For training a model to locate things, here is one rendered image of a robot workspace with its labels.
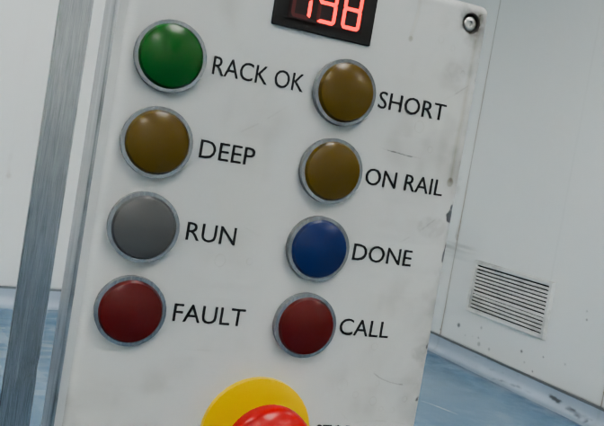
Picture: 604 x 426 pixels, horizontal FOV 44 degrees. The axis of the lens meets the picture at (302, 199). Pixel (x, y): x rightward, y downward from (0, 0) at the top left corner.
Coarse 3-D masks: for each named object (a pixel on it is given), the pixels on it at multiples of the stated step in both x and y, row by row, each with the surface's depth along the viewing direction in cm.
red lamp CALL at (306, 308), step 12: (300, 300) 34; (312, 300) 34; (288, 312) 34; (300, 312) 34; (312, 312) 34; (324, 312) 34; (288, 324) 34; (300, 324) 34; (312, 324) 34; (324, 324) 34; (288, 336) 34; (300, 336) 34; (312, 336) 34; (324, 336) 35; (288, 348) 34; (300, 348) 34; (312, 348) 34
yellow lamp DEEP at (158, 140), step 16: (144, 112) 31; (160, 112) 31; (128, 128) 31; (144, 128) 31; (160, 128) 31; (176, 128) 31; (128, 144) 31; (144, 144) 31; (160, 144) 31; (176, 144) 31; (144, 160) 31; (160, 160) 31; (176, 160) 31
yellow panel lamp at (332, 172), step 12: (324, 144) 34; (336, 144) 34; (312, 156) 34; (324, 156) 34; (336, 156) 34; (348, 156) 34; (312, 168) 34; (324, 168) 34; (336, 168) 34; (348, 168) 34; (312, 180) 34; (324, 180) 34; (336, 180) 34; (348, 180) 34; (324, 192) 34; (336, 192) 34; (348, 192) 34
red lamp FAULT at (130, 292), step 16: (112, 288) 31; (128, 288) 31; (144, 288) 31; (112, 304) 31; (128, 304) 31; (144, 304) 31; (160, 304) 32; (112, 320) 31; (128, 320) 31; (144, 320) 32; (160, 320) 32; (112, 336) 31; (128, 336) 31; (144, 336) 32
